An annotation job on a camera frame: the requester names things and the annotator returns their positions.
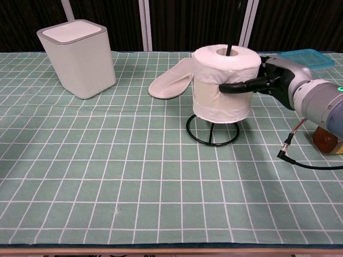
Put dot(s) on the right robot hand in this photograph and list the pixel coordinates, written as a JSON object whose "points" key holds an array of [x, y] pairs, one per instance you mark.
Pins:
{"points": [[278, 77]]}

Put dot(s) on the white toilet paper roll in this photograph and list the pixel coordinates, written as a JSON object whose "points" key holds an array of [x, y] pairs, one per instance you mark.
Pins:
{"points": [[222, 91]]}

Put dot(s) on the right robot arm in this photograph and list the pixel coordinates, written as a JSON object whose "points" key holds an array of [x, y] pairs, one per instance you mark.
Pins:
{"points": [[319, 104]]}

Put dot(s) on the clear container with blue lid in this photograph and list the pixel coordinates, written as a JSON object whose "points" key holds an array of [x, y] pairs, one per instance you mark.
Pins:
{"points": [[308, 59]]}

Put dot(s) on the brown glass spice jar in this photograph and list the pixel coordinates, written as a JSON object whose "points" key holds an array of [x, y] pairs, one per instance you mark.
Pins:
{"points": [[325, 140]]}

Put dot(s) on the white disposable slipper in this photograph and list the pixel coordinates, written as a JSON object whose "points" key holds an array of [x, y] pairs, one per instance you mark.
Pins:
{"points": [[168, 85]]}

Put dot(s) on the green checkered tablecloth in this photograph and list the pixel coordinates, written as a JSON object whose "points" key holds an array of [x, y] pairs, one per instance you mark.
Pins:
{"points": [[134, 174]]}

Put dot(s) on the white lidded trash bin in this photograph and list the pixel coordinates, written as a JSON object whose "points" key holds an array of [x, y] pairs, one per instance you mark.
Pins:
{"points": [[80, 64]]}

